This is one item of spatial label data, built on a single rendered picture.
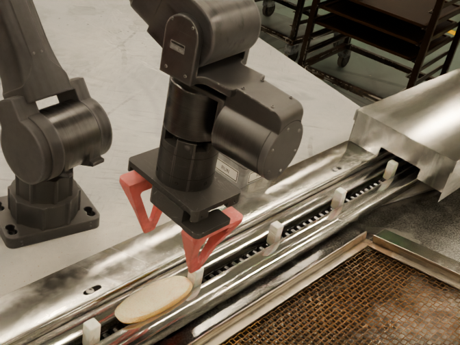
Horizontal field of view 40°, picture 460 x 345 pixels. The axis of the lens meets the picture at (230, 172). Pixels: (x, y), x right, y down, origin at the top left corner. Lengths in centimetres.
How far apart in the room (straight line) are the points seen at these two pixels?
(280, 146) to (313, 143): 58
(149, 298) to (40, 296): 11
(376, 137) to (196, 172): 49
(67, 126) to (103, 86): 46
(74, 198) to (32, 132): 13
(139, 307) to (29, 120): 23
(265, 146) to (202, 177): 10
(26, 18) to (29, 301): 30
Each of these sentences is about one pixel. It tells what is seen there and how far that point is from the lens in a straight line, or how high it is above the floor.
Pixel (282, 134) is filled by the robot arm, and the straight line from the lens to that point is 53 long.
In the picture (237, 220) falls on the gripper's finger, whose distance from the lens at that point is 63.
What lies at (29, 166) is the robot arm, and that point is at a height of 94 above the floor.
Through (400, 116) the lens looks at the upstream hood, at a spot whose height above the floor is 92.
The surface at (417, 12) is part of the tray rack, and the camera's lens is 312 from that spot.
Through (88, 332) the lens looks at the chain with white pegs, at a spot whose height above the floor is 87.
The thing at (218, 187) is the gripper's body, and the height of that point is 100.
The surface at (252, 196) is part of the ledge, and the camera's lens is 86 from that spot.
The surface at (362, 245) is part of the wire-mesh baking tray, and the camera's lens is 79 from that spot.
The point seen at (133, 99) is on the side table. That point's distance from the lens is 115.
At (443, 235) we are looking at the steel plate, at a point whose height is 82.
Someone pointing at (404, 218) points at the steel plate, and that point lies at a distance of 99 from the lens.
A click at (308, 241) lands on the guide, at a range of 81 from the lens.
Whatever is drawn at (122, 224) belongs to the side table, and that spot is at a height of 82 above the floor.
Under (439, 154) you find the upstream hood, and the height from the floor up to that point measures 92.
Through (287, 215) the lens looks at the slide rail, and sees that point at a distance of 87.
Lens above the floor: 135
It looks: 33 degrees down
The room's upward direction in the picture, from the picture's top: 11 degrees clockwise
